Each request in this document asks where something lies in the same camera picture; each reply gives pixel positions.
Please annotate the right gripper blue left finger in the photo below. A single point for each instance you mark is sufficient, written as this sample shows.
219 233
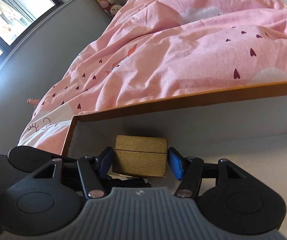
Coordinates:
93 171

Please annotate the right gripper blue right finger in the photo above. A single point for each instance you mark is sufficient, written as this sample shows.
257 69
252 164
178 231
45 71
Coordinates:
188 170

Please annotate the gold jewelry box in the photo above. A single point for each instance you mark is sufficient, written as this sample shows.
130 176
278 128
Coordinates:
140 156

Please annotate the orange cardboard storage box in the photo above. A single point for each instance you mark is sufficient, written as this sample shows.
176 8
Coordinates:
247 125

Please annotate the pink heart-print duvet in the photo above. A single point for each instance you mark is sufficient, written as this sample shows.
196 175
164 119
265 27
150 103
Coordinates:
160 49

